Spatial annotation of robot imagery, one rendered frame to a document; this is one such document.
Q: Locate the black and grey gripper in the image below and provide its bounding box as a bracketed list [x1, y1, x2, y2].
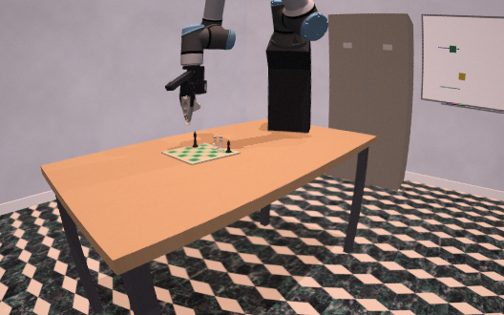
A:
[179, 65, 207, 122]

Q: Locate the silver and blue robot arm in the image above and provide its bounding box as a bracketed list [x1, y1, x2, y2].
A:
[165, 0, 328, 91]

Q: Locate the green and cream chessboard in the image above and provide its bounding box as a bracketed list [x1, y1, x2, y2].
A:
[161, 143, 241, 165]

